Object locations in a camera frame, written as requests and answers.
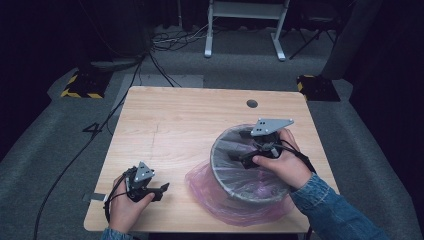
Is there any person's right hand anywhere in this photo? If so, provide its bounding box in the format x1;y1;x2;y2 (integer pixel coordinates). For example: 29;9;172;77
251;127;313;191

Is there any long black floor cable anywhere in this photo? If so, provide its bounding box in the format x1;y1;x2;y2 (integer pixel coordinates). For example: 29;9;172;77
33;53;150;240

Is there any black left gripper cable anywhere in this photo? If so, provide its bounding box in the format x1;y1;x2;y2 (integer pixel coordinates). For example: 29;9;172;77
102;167;135;223

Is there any person's left hand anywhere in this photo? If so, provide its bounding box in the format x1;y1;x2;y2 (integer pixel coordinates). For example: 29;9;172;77
108;176;156;235

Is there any bundle of floor cables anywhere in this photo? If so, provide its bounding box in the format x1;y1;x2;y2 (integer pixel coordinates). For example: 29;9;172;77
151;22;218;53

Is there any grey pillar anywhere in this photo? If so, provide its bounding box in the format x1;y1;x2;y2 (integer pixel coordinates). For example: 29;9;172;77
320;0;384;81

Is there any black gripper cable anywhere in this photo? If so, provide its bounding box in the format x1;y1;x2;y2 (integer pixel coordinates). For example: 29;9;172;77
102;167;135;223
279;139;317;175

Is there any pink plastic bag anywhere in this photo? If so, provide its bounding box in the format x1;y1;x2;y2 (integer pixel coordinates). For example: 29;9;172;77
184;123;297;228

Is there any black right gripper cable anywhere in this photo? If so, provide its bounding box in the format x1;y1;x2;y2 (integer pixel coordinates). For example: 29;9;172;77
279;139;317;175

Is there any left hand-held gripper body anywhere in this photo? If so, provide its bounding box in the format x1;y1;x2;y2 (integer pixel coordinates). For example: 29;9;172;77
124;161;158;204

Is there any white metal desk frame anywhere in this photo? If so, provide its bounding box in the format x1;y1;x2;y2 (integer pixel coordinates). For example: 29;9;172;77
203;0;291;63

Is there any metal table bracket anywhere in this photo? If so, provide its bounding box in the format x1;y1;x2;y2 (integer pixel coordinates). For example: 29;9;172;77
82;192;108;202

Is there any green plastic bin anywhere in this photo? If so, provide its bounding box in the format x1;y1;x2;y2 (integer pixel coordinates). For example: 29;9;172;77
209;123;295;205

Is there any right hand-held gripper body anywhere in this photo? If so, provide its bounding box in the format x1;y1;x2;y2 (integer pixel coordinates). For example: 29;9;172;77
240;117;295;170

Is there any black folding stand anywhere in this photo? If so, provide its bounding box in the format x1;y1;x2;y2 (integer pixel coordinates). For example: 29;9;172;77
288;13;338;61

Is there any black yellow striped stand base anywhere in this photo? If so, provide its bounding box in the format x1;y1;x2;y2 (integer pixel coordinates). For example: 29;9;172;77
60;68;113;100
296;74;342;103

